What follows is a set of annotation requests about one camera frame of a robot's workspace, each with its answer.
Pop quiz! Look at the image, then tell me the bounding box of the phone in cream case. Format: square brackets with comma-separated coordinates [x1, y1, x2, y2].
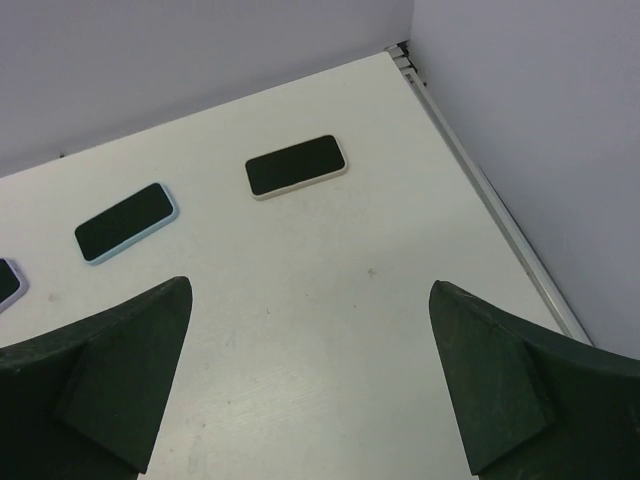
[245, 135, 348, 200]

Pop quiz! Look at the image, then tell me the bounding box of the aluminium table edge rail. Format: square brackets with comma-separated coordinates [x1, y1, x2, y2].
[386, 41, 594, 346]

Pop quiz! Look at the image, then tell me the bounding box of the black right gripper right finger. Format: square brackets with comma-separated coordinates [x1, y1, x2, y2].
[429, 281, 639, 479]

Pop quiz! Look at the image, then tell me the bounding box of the lilac phone case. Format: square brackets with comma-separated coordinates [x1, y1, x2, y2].
[0, 258, 29, 313]

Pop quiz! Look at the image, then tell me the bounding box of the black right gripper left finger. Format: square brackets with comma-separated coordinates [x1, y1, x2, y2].
[1, 276, 193, 479]

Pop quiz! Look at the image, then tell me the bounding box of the phone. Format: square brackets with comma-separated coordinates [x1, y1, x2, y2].
[245, 135, 348, 200]
[74, 183, 179, 265]

